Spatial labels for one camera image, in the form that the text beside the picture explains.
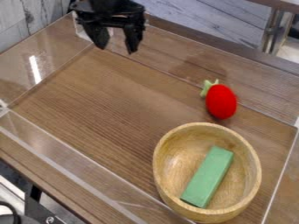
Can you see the clear acrylic corner bracket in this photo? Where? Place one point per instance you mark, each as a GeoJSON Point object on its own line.
{"type": "Point", "coordinates": [78, 29]}

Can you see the clear acrylic tray walls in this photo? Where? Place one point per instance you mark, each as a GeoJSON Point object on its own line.
{"type": "Point", "coordinates": [86, 110]}

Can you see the black table leg bracket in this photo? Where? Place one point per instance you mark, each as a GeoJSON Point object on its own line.
{"type": "Point", "coordinates": [33, 208]}

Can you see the metal stand in background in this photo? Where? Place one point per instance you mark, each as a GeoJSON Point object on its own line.
{"type": "Point", "coordinates": [273, 34]}

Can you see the wooden bowl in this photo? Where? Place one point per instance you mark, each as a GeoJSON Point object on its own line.
{"type": "Point", "coordinates": [177, 156]}

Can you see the red plush fruit green stem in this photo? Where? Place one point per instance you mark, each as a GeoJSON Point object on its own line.
{"type": "Point", "coordinates": [220, 99]}

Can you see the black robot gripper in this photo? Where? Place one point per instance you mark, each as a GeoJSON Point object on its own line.
{"type": "Point", "coordinates": [101, 14]}

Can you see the green rectangular block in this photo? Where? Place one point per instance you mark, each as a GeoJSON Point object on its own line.
{"type": "Point", "coordinates": [205, 180]}

